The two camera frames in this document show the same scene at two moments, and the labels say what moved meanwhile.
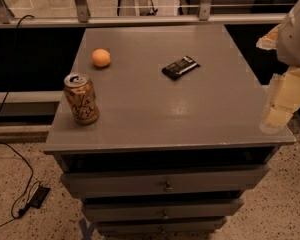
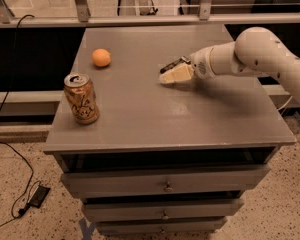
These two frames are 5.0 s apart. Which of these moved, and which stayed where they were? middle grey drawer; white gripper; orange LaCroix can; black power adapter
Moved: white gripper
Stayed: orange LaCroix can; middle grey drawer; black power adapter
